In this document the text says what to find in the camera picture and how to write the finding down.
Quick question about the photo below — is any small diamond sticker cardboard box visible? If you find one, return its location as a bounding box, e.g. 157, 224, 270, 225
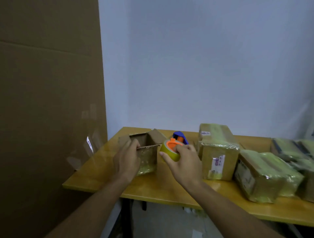
117, 128, 167, 177

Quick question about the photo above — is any large pink label cardboard box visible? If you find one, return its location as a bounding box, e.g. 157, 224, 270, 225
196, 123, 241, 182

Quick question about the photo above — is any person's right forearm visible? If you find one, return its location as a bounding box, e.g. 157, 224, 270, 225
186, 181, 285, 238

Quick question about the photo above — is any person's right hand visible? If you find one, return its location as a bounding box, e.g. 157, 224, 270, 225
159, 144, 203, 190

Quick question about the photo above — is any person's left forearm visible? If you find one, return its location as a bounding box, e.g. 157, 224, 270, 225
44, 175, 132, 238

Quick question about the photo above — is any black metal table leg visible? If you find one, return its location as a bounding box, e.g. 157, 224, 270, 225
121, 198, 135, 238

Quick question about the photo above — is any orange dispenser with yellow tape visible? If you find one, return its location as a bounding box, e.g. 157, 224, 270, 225
159, 131, 190, 162

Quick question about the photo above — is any large brown cardboard sheet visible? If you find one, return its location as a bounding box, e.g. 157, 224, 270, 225
0, 0, 109, 238

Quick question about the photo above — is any taped box with blue stripe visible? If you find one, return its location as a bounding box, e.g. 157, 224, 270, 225
270, 138, 310, 163

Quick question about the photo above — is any person's left hand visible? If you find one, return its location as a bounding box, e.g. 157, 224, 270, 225
112, 138, 142, 184

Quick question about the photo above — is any taped box with label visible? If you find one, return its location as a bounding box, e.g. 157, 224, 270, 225
233, 149, 286, 204

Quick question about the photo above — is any yellow wooden table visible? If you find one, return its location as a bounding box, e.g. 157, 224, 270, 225
62, 127, 314, 228

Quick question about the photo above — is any small box with 031 label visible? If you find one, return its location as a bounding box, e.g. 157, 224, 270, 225
259, 152, 305, 198

